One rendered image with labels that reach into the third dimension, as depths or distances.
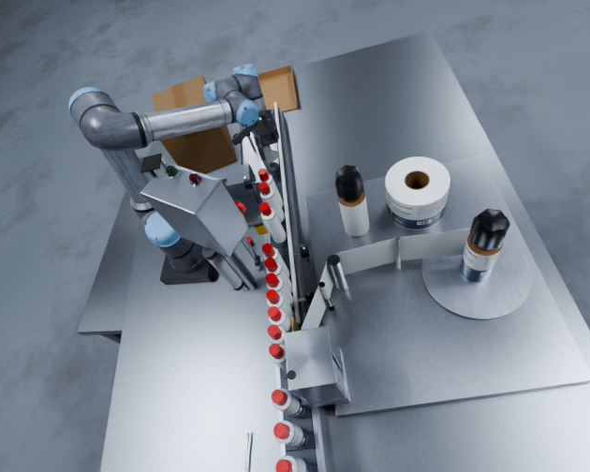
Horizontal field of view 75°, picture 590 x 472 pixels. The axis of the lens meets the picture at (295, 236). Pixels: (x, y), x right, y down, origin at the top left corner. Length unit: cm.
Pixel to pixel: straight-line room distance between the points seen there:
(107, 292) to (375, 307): 106
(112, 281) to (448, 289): 128
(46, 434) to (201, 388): 157
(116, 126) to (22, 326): 233
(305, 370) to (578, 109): 266
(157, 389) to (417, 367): 84
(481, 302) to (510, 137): 181
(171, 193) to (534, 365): 102
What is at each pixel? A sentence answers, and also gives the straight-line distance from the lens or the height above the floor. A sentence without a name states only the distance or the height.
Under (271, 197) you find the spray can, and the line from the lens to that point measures 134.
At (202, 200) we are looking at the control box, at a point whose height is 148.
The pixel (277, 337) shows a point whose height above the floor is 106.
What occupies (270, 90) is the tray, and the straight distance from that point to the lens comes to 211.
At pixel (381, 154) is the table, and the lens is 166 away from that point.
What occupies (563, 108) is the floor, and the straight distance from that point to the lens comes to 318.
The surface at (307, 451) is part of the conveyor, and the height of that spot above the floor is 88.
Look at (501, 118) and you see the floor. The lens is 304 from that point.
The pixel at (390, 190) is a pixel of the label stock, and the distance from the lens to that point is 129.
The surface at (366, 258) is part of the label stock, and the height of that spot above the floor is 99.
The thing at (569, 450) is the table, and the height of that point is 83.
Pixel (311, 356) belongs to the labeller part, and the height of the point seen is 114.
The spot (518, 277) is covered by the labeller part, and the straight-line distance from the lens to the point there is 132.
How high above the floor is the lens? 205
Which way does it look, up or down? 56 degrees down
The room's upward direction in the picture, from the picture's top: 24 degrees counter-clockwise
